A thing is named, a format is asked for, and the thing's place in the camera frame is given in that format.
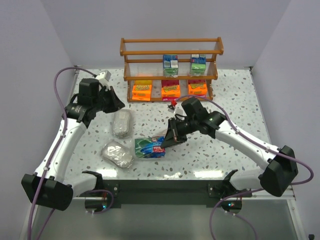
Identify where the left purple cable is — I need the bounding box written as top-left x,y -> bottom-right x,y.
26,67 -> 115,240

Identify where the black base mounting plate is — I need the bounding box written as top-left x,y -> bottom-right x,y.
103,180 -> 241,208

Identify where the silver scourer pack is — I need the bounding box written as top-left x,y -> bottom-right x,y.
100,140 -> 134,169
111,109 -> 133,139

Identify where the purple cable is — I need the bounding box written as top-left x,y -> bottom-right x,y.
26,67 -> 115,240
174,94 -> 315,240

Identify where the wooden three-tier shelf rack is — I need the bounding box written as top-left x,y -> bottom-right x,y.
119,37 -> 224,102

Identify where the orange Scrub Daddy box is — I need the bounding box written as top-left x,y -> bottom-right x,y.
132,80 -> 153,102

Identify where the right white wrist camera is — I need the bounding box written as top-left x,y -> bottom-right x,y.
168,99 -> 187,121

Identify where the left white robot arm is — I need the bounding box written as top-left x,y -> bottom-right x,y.
21,78 -> 125,211

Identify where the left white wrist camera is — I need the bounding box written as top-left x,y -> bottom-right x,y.
95,70 -> 111,85

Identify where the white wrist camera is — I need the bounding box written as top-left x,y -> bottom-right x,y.
95,70 -> 111,85
168,99 -> 187,121

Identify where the orange pink Scrub Mommy box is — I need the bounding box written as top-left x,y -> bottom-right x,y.
188,79 -> 208,97

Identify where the right aluminium rail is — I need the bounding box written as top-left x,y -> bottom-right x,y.
244,185 -> 296,200

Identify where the orange Scrub Mommy box back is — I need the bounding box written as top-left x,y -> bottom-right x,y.
161,80 -> 181,101

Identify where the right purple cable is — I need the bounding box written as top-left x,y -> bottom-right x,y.
174,94 -> 315,240

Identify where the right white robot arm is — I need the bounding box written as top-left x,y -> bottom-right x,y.
161,97 -> 299,197

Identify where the blue green colourful sponge pack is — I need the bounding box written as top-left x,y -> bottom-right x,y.
134,136 -> 166,159

